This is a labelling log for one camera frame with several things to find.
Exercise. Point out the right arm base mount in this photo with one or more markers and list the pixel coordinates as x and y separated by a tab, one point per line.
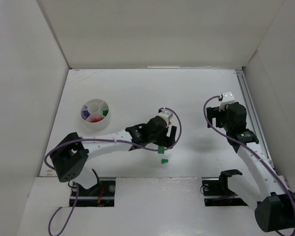
216	192

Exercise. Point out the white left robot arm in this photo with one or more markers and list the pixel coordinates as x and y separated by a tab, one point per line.
71	154

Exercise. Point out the white round divided container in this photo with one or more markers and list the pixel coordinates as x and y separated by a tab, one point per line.
95	108

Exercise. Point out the green long lego brick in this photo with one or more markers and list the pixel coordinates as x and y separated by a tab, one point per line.
161	150

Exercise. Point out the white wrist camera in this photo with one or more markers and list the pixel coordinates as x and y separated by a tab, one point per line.
166	115
225	99

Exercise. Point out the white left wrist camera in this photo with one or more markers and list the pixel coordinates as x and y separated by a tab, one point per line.
166	115

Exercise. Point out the green square lego brick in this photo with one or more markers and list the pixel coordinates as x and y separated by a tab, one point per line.
105	112

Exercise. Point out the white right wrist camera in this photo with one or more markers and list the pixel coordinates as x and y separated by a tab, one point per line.
225	99

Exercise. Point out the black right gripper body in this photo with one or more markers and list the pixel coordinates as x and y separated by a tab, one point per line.
215	117

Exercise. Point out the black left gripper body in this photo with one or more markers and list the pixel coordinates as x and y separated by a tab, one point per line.
166	137

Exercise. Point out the aluminium rail right side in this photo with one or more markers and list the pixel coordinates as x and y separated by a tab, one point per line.
251	111

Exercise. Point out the purple arched lego piece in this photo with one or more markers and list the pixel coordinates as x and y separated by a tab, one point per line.
85	114

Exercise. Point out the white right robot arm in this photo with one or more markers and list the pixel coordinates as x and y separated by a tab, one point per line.
271	200

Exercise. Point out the red lego brick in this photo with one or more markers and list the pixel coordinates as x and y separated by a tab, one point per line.
96	120

